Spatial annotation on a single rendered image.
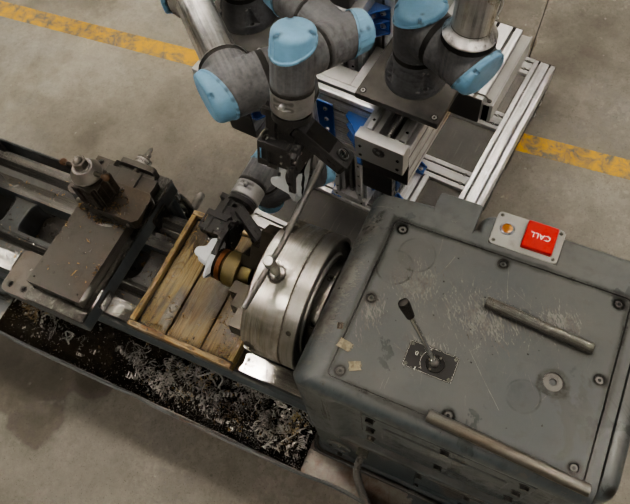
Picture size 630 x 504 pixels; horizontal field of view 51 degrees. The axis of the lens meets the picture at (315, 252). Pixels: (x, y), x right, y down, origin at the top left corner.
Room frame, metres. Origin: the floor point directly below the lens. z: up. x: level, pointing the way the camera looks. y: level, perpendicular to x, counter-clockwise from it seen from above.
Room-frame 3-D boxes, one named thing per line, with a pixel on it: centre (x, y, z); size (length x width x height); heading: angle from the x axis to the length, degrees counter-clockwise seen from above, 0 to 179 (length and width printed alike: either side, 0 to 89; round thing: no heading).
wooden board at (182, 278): (0.75, 0.28, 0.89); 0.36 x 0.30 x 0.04; 146
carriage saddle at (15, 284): (0.97, 0.60, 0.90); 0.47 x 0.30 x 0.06; 146
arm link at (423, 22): (1.06, -0.33, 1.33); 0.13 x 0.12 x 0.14; 29
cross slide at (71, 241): (0.96, 0.55, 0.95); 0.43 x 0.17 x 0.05; 146
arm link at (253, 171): (0.94, 0.09, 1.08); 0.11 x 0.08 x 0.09; 144
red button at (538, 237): (0.53, -0.43, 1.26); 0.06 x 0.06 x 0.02; 56
